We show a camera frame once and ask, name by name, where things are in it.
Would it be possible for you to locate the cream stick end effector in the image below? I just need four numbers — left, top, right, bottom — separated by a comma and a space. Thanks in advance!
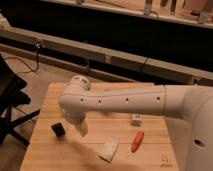
76, 122, 88, 137

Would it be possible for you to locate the black eraser block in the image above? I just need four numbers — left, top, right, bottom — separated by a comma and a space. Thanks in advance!
51, 123, 65, 137

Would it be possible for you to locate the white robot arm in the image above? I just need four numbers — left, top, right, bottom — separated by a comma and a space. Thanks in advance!
59, 75, 213, 171

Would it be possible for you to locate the white sponge block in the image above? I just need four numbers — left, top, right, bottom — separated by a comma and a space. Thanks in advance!
99, 139, 119, 162

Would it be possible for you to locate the white tube with label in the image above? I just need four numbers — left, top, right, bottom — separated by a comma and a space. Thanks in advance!
131, 114, 142, 126

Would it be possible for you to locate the orange carrot toy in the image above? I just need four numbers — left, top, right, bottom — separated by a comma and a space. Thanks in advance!
131, 131, 144, 153

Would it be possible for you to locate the black office chair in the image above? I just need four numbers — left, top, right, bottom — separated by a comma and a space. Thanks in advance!
0, 54, 40, 146

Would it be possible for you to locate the black floor cable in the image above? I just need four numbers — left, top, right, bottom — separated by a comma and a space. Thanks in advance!
4, 39, 44, 75

